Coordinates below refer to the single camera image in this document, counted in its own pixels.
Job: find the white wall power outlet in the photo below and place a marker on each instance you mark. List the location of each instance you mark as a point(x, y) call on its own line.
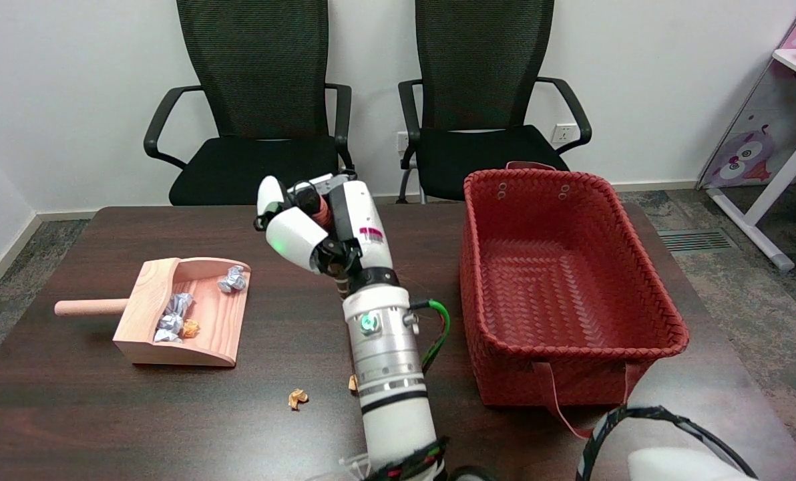
point(402, 141)
point(561, 133)

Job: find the black mesh office chair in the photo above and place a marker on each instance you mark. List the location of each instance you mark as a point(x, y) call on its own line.
point(485, 67)
point(258, 67)

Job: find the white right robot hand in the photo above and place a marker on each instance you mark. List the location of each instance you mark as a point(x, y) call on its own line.
point(364, 220)

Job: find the brown straw hand broom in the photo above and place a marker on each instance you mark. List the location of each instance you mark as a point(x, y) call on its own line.
point(319, 210)

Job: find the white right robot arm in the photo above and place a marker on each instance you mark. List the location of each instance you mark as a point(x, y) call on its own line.
point(388, 374)

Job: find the orange paper ball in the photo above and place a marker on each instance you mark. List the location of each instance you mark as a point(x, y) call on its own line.
point(189, 327)
point(298, 399)
point(352, 383)

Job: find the red woven basket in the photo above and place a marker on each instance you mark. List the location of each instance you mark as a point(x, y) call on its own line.
point(545, 287)

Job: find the wooden dustpan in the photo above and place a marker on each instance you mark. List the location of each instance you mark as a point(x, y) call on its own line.
point(147, 300)

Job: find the owl print side panel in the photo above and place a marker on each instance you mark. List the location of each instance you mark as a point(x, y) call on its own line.
point(745, 157)

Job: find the grey floor vent grille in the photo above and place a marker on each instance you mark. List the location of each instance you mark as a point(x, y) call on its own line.
point(695, 240)

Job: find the white paper ball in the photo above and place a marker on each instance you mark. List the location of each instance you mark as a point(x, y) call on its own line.
point(165, 336)
point(232, 278)
point(170, 321)
point(180, 304)

